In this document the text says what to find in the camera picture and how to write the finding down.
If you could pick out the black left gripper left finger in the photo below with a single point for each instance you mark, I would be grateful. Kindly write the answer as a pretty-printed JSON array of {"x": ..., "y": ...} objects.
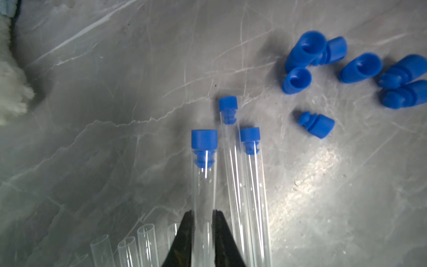
[{"x": 180, "y": 253}]

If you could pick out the capped test tube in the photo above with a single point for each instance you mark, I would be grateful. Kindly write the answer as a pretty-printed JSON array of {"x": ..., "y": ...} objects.
[
  {"x": 128, "y": 253},
  {"x": 256, "y": 191},
  {"x": 172, "y": 231},
  {"x": 82, "y": 261},
  {"x": 102, "y": 252},
  {"x": 147, "y": 241},
  {"x": 230, "y": 141},
  {"x": 204, "y": 144}
]

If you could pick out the white teddy bear blue hoodie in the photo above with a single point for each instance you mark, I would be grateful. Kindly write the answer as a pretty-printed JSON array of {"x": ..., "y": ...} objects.
[{"x": 16, "y": 92}]

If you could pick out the blue stopper removed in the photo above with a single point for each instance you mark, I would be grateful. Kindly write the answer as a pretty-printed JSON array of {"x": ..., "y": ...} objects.
[
  {"x": 409, "y": 95},
  {"x": 310, "y": 45},
  {"x": 361, "y": 68},
  {"x": 336, "y": 50},
  {"x": 297, "y": 80},
  {"x": 316, "y": 124},
  {"x": 408, "y": 69}
]

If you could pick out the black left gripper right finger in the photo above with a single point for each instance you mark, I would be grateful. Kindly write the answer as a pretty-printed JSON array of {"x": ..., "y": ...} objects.
[{"x": 226, "y": 251}]

